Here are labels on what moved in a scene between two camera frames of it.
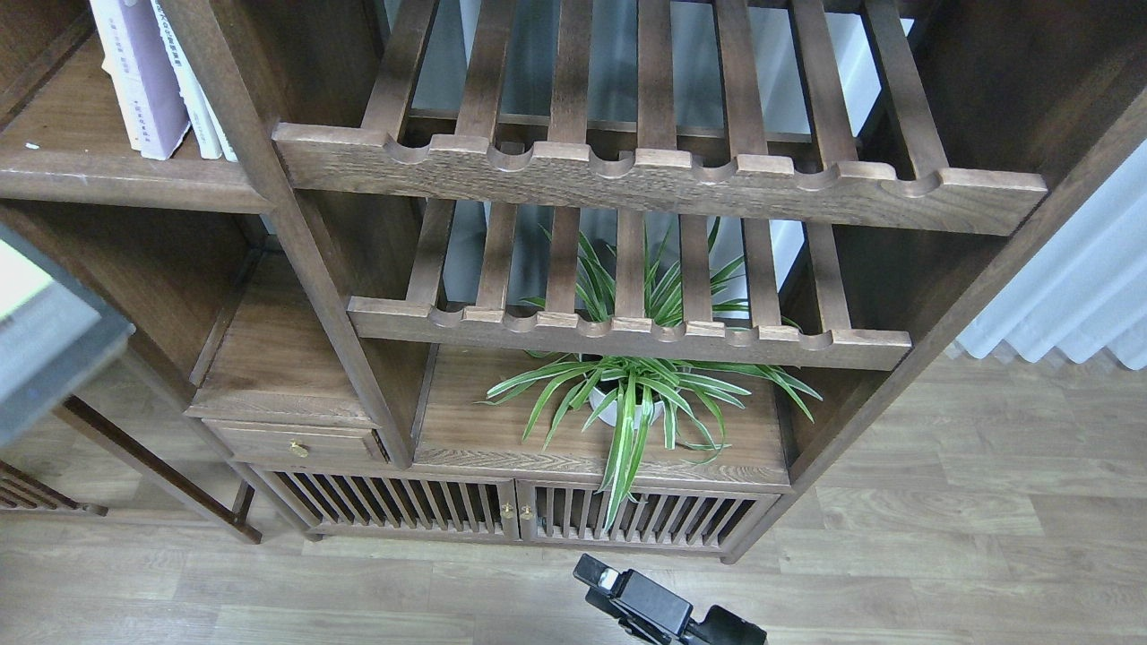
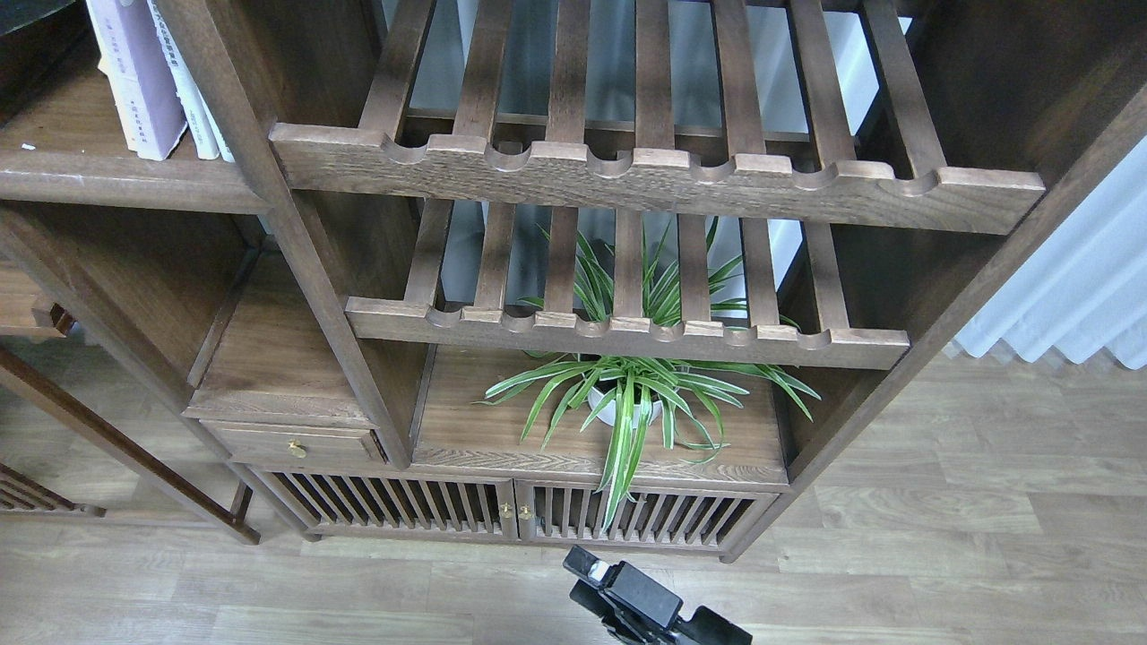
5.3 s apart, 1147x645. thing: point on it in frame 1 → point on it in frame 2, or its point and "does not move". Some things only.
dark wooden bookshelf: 611,273 does not move
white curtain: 1088,291 does not move
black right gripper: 719,627 → 706,627
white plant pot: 610,415 does not move
